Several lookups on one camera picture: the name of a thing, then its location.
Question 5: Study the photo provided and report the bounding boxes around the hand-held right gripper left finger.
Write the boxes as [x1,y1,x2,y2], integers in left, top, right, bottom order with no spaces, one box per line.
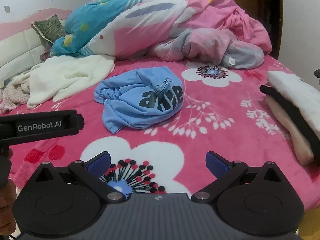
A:
[29,151,127,203]

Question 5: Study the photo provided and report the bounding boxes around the cream fleece garment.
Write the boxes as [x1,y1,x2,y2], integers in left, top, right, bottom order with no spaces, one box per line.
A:
[12,54,116,109]

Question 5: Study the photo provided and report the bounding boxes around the teal patterned quilt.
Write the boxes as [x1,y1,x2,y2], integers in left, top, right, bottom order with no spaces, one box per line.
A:
[50,0,150,57]

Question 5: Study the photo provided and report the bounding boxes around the black folded garment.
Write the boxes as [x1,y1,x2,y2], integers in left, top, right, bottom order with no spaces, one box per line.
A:
[259,85,320,157]

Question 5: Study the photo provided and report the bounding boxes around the pink and white quilt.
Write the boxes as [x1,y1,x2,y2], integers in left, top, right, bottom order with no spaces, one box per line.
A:
[89,0,272,61]

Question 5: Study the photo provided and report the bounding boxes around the pink floral blanket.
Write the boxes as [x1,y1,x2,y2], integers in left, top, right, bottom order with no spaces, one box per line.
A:
[0,54,320,213]

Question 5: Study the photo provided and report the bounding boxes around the pink and white headboard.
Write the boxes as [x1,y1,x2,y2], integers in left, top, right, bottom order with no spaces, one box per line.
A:
[0,9,73,86]

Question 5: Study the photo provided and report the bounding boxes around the beige folded garment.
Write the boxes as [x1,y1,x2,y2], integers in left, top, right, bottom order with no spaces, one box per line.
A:
[265,96,315,166]

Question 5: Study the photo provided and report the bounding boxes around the white folded garment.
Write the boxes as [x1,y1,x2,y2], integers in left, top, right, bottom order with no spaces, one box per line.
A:
[267,70,320,140]

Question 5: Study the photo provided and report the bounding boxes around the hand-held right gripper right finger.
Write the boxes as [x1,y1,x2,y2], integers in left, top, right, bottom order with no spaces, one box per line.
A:
[191,151,288,203]

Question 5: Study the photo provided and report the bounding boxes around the dark red garment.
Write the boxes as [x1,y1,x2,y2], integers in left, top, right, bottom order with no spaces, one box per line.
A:
[39,45,53,61]

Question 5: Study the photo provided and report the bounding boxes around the person's left forearm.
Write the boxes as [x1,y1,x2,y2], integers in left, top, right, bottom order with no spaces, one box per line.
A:
[0,181,17,234]

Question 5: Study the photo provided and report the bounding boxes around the light blue t-shirt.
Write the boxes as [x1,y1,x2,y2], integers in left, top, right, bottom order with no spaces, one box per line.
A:
[94,66,185,134]

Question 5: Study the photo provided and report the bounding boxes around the green cushion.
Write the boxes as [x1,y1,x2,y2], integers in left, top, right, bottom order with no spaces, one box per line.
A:
[30,14,67,48]

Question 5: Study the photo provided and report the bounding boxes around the beige knitted garment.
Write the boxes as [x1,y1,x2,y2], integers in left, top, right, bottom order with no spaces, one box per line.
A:
[0,70,32,113]

